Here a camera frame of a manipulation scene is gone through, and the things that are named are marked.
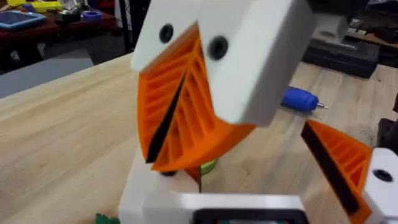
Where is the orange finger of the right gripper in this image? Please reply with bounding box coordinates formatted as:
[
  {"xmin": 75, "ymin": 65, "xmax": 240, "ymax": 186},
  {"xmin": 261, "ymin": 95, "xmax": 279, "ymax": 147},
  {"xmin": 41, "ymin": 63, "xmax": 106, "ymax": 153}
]
[
  {"xmin": 150, "ymin": 0, "xmax": 314, "ymax": 173},
  {"xmin": 129, "ymin": 0, "xmax": 200, "ymax": 164}
]

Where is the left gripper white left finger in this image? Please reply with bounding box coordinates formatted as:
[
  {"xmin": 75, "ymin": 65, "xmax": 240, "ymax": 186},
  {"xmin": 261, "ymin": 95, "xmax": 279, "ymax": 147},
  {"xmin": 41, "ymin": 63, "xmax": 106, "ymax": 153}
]
[{"xmin": 118, "ymin": 145, "xmax": 200, "ymax": 224}]

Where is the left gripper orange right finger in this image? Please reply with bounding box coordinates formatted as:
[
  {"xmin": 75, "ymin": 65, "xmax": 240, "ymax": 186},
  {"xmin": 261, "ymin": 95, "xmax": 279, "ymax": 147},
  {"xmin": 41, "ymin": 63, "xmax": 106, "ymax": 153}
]
[{"xmin": 300, "ymin": 119, "xmax": 398, "ymax": 224}]

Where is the green toy vegetable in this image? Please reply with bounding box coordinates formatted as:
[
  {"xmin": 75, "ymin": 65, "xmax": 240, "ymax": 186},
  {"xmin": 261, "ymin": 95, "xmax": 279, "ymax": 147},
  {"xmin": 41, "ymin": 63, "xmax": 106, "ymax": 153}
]
[{"xmin": 95, "ymin": 212, "xmax": 121, "ymax": 224}]

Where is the green disc with holes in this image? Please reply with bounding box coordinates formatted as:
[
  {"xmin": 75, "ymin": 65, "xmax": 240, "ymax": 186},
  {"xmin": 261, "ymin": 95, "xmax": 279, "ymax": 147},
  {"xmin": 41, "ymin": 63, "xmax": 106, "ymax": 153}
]
[{"xmin": 200, "ymin": 159, "xmax": 218, "ymax": 175}]

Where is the white box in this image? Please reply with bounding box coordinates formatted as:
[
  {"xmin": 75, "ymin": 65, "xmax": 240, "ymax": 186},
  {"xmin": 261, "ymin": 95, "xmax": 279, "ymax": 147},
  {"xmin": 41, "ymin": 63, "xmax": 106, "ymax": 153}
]
[{"xmin": 312, "ymin": 13, "xmax": 350, "ymax": 45}]

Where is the black tool case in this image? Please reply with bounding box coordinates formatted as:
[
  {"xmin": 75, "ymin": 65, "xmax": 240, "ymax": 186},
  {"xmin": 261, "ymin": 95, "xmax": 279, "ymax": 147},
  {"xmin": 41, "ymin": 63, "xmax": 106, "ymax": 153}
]
[{"xmin": 302, "ymin": 36, "xmax": 381, "ymax": 79}]

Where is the blue tape roll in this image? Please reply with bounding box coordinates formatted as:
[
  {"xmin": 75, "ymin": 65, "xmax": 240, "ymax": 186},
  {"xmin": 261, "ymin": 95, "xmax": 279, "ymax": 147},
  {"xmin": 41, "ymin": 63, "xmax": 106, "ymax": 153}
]
[{"xmin": 81, "ymin": 9, "xmax": 104, "ymax": 22}]

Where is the grey board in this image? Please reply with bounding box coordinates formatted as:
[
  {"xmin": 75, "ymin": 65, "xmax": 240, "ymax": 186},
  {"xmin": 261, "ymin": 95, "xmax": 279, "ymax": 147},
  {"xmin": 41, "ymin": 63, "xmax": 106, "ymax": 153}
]
[{"xmin": 0, "ymin": 57, "xmax": 95, "ymax": 100}]

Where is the brown wooden side table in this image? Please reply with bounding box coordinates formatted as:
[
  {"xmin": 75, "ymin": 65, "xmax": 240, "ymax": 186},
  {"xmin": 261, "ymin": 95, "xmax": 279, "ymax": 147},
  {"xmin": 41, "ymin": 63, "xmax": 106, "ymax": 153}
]
[{"xmin": 0, "ymin": 9, "xmax": 121, "ymax": 60}]

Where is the yellow toy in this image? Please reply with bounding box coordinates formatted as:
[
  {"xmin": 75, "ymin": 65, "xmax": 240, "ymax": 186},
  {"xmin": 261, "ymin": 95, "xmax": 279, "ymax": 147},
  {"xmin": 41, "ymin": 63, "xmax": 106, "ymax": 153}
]
[{"xmin": 6, "ymin": 0, "xmax": 64, "ymax": 14}]

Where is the blue tray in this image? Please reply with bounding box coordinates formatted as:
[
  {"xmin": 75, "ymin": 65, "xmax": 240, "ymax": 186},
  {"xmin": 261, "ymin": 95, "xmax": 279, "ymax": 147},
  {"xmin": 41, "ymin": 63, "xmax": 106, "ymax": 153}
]
[{"xmin": 0, "ymin": 10, "xmax": 48, "ymax": 31}]

